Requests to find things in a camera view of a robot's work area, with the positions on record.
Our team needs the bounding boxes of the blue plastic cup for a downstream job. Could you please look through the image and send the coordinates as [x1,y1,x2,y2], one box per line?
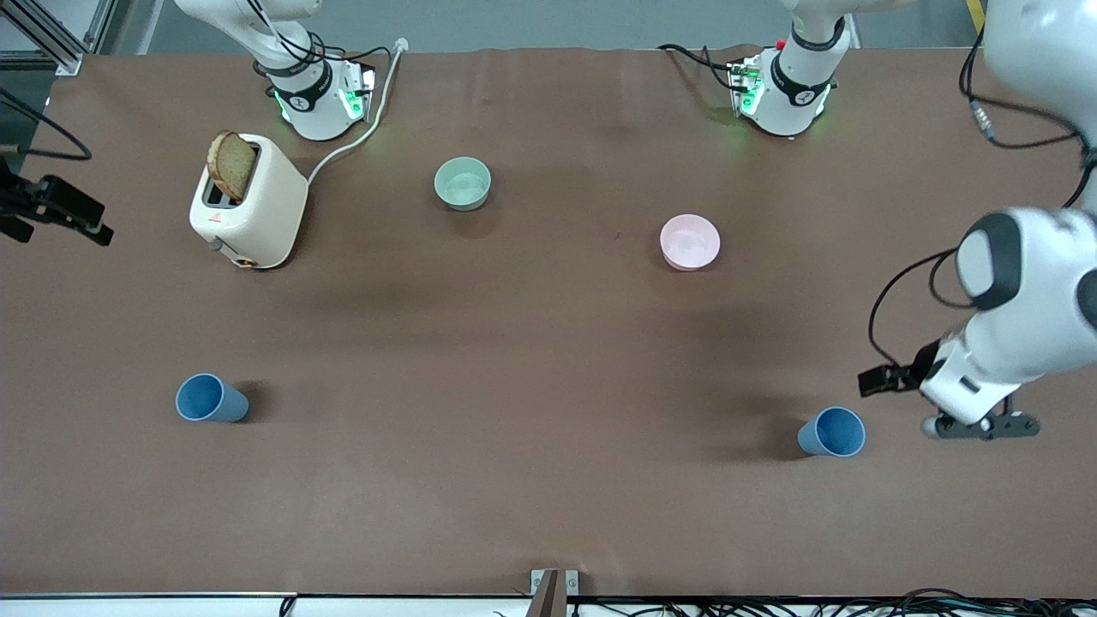
[797,406,866,458]
[175,373,250,423]

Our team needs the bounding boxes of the brown bread slice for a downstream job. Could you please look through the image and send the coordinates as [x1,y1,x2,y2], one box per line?
[207,130,258,203]

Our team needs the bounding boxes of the cream toaster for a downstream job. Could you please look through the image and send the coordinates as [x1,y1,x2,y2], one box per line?
[189,133,309,271]

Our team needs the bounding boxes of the pink bowl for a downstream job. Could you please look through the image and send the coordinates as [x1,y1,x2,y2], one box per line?
[660,214,722,272]

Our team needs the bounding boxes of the green bowl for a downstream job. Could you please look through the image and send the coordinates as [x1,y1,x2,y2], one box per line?
[434,157,493,212]

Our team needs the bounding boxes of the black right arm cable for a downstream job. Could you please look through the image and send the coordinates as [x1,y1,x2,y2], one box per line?
[0,86,93,162]

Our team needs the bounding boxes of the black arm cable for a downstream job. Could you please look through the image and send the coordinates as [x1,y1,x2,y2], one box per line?
[868,24,1097,371]
[0,86,93,162]

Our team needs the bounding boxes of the aluminium frame profile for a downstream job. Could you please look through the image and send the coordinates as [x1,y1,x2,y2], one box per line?
[0,0,129,76]

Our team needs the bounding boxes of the black cable bundle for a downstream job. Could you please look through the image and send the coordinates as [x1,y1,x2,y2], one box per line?
[570,588,1097,617]

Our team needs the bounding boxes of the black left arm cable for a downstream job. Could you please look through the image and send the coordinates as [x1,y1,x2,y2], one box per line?
[868,24,1097,371]

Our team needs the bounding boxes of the black right base cables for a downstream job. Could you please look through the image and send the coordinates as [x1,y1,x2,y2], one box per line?
[247,0,395,68]

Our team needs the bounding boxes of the white toaster power cable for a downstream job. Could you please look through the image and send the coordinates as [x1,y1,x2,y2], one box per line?
[306,39,409,185]

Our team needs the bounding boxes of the black left base cable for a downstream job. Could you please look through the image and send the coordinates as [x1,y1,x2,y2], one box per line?
[658,43,740,92]

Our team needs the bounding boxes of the metal table bracket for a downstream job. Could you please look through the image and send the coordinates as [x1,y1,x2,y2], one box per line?
[530,569,579,617]

